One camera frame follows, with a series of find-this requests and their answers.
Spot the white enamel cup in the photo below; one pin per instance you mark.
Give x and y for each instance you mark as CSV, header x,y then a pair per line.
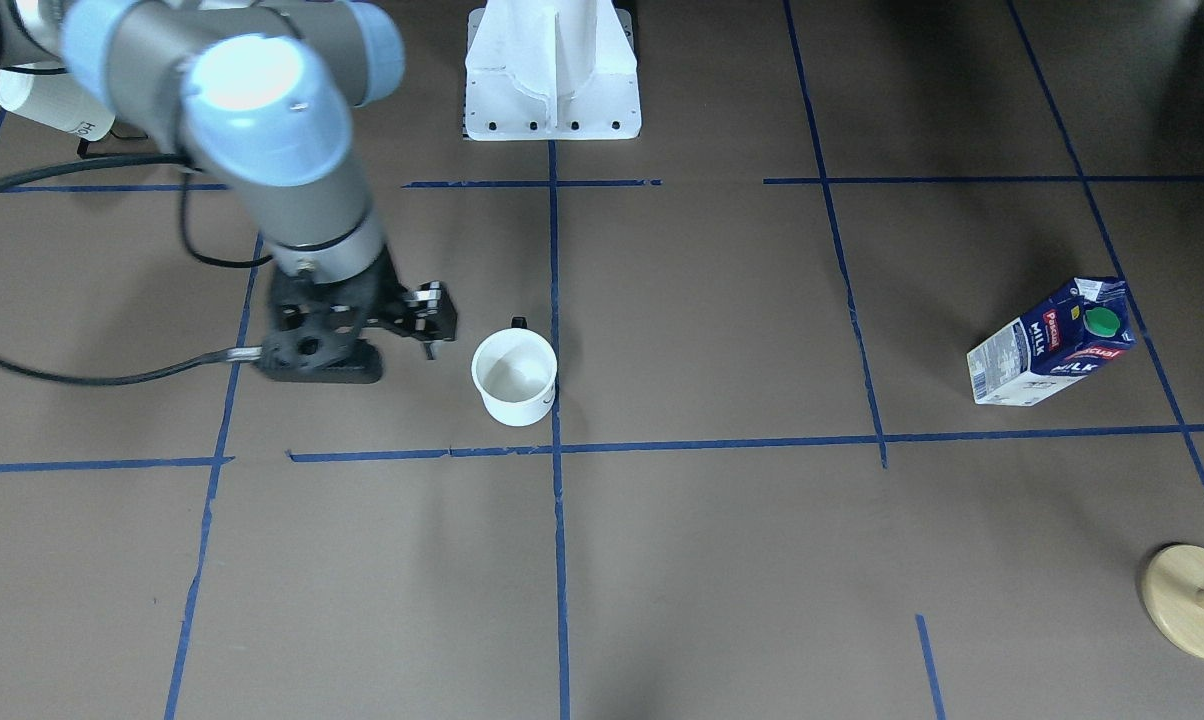
x,y
515,372

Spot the wooden mug tree stand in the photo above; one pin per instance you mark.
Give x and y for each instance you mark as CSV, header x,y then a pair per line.
x,y
1172,595

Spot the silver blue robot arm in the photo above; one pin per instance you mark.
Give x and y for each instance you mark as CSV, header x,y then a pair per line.
x,y
260,96

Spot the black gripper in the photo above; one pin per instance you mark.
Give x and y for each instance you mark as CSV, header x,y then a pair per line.
x,y
390,297

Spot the white cup on rack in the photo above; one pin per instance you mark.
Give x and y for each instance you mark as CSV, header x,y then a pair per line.
x,y
56,102

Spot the blue white milk carton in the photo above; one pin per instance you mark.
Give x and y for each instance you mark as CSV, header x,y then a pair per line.
x,y
1070,335

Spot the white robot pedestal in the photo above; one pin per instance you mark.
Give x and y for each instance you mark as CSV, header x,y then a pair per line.
x,y
552,70

